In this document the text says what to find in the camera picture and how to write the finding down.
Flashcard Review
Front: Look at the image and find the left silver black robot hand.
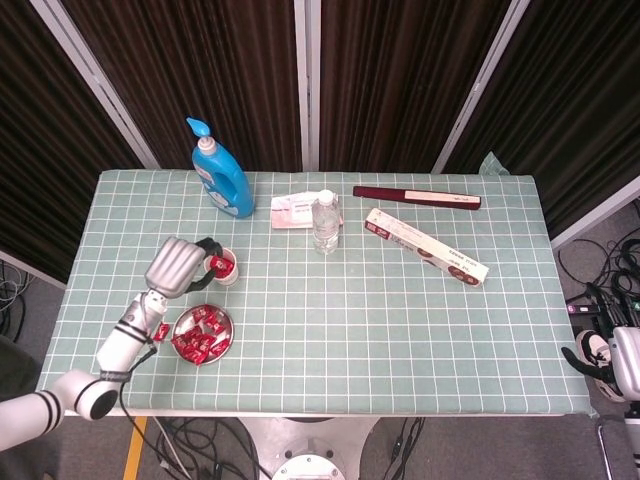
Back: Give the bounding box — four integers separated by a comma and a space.
144, 236, 225, 300

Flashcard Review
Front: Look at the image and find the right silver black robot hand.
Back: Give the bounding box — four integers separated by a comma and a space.
560, 292, 640, 401

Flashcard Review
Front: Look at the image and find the round silver metal plate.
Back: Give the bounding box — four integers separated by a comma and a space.
171, 303, 235, 367

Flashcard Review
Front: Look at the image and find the white paper cup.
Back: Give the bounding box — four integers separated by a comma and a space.
209, 247, 240, 289

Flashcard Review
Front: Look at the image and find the white black sneaker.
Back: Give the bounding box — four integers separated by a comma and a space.
574, 329, 626, 404

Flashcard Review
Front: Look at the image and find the black power strip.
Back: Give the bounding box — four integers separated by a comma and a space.
567, 297, 609, 316

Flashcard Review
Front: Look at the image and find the blue detergent pump bottle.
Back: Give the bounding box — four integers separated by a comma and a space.
185, 117, 256, 220

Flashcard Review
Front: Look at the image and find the pink white tissue packet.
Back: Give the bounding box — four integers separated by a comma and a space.
270, 190, 345, 231

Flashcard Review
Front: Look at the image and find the clear plastic water bottle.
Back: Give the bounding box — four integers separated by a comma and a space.
310, 188, 342, 256

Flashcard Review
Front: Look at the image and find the dark brown curtain panel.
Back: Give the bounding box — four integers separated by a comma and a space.
0, 0, 146, 281
442, 0, 640, 236
59, 0, 304, 171
319, 0, 511, 174

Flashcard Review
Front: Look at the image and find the yellow floor tape strip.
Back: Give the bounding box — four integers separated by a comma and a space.
122, 417, 150, 480

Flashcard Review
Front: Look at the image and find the green checked tablecloth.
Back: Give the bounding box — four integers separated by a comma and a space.
37, 151, 596, 417

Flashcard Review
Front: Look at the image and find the long dark red box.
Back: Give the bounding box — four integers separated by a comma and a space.
352, 185, 483, 212

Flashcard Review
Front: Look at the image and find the white baking paper box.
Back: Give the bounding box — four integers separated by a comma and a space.
363, 207, 490, 290

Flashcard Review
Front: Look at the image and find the black floor cable bundle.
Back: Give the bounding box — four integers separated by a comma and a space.
152, 417, 266, 480
557, 234, 640, 301

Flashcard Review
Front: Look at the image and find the grey metal partition rail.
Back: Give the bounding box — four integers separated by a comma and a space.
0, 248, 67, 291
549, 174, 640, 251

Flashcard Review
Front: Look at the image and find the white table frame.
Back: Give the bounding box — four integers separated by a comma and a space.
119, 405, 591, 419

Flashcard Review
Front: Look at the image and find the grey floor cable bundle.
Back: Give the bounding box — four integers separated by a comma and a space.
0, 259, 36, 351

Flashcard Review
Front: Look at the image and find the grey metal partition post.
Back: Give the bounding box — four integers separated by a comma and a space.
28, 0, 162, 170
432, 0, 531, 175
293, 0, 321, 172

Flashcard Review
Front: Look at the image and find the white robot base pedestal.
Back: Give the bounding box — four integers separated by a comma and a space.
234, 415, 381, 480

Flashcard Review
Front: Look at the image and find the black cable with plug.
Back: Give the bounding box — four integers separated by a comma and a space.
384, 417, 426, 480

